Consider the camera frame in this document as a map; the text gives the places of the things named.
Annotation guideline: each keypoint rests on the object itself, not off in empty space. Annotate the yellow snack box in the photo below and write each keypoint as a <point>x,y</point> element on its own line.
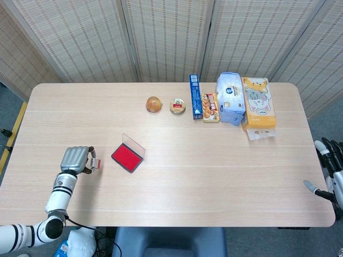
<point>210,108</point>

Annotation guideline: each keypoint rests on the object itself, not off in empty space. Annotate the red ink pad clear lid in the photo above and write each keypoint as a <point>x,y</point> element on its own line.
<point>126,158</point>

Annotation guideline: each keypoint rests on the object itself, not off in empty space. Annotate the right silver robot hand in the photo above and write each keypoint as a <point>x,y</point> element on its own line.
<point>333,163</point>

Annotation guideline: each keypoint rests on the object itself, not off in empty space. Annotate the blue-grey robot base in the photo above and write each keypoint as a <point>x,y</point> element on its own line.
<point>168,242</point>

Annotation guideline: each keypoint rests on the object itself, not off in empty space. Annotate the light blue tissue pack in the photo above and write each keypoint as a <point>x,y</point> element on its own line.
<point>230,99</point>

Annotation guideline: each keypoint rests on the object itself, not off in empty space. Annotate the blue printed packet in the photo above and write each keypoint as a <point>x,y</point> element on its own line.
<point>61,249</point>

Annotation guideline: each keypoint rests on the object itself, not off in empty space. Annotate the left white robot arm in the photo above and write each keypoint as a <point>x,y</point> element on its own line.
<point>60,195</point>

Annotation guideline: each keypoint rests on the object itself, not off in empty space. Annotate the yellow cat tissue pack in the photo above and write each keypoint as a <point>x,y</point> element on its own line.
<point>258,104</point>

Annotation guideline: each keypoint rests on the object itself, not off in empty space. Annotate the white plastic cover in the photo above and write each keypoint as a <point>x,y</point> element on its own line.
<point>83,243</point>

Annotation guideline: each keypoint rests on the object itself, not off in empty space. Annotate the round tin red label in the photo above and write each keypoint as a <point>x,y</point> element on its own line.
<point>177,106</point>

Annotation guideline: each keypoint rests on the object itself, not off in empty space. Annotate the small red stamp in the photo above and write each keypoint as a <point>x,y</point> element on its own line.
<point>97,163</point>

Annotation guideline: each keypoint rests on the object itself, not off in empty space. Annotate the woven folding screen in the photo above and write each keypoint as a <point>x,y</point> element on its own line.
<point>80,40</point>

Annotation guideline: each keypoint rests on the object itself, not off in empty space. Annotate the black floor caster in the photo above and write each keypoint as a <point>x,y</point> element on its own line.
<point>6,148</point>
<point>6,132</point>

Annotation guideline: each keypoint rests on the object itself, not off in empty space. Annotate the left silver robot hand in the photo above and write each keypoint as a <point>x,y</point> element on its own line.
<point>73,159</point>

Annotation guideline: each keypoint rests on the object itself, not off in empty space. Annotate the long blue box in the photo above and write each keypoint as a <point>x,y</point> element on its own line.
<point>195,96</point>

